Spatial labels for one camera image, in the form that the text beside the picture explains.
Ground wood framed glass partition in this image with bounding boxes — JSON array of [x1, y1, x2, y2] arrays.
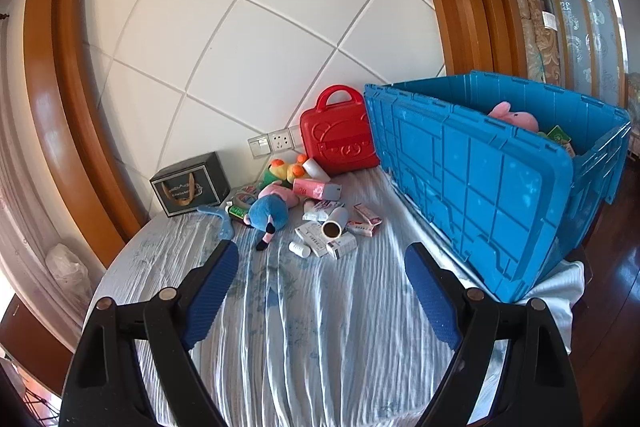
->
[[492, 0, 633, 110]]

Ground white tube with brown end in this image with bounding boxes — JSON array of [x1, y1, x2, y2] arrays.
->
[[321, 206, 350, 242]]

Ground pink carton box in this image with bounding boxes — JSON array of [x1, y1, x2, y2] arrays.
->
[[292, 178, 344, 202]]

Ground large pink plush toy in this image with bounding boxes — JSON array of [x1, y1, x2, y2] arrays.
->
[[487, 101, 540, 134]]

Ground green yellow plush toy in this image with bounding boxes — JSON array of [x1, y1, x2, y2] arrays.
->
[[257, 154, 309, 188]]

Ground rolled patterned carpet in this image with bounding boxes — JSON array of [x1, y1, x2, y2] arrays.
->
[[512, 0, 564, 84]]

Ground red white medicine box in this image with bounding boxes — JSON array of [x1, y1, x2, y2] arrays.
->
[[353, 204, 384, 228], [346, 219, 377, 238]]

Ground white cloth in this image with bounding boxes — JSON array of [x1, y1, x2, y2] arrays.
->
[[519, 259, 586, 356]]

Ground black gift box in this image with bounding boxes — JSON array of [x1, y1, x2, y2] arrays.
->
[[149, 152, 232, 219]]

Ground white grey medicine box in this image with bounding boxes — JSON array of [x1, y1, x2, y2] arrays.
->
[[294, 226, 329, 258]]

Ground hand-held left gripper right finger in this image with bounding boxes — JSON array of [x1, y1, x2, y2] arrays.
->
[[404, 242, 584, 427]]

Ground white wall switch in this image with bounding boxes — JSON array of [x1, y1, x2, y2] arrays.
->
[[248, 134, 271, 158]]

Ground blue plush toy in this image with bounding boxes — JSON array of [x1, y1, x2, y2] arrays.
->
[[196, 196, 292, 253]]

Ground red plastic toy case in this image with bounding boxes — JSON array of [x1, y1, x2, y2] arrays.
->
[[299, 85, 382, 180]]

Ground white plastic bag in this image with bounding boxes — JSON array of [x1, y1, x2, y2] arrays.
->
[[44, 242, 94, 304]]

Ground green box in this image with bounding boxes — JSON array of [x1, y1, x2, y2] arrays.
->
[[544, 125, 577, 156]]

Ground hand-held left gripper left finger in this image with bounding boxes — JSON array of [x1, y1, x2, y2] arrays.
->
[[59, 238, 240, 427]]

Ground white wall socket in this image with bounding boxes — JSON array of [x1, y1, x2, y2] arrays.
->
[[268, 129, 294, 153]]

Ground white plastic bottle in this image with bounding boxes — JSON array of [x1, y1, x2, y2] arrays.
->
[[302, 158, 332, 183]]

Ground sheer white curtain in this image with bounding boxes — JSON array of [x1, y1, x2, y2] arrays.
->
[[0, 89, 93, 338]]

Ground blue plastic crate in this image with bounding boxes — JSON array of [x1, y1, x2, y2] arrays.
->
[[363, 69, 632, 305]]

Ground flat white pink medicine box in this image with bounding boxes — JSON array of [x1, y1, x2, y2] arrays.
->
[[301, 200, 346, 223]]

